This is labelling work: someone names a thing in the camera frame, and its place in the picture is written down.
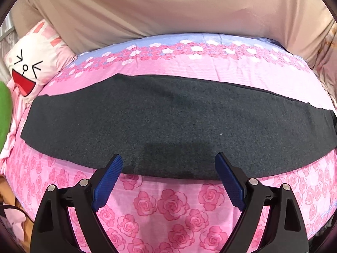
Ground black cable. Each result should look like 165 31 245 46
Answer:
0 204 25 215

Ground beige cloth cover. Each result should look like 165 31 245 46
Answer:
11 0 337 70

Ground orange cloth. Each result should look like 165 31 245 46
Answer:
0 175 33 253

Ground cartoon rabbit face pillow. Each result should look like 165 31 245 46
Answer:
4 20 77 104

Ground dark grey pants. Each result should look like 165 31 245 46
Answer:
20 74 337 180

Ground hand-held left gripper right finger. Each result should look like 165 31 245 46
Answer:
215 152 309 253

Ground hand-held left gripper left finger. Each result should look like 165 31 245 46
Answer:
30 153 124 253

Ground pink floral bedsheet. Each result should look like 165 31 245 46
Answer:
0 33 337 253

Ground white lace curtain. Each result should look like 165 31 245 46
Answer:
0 12 20 58

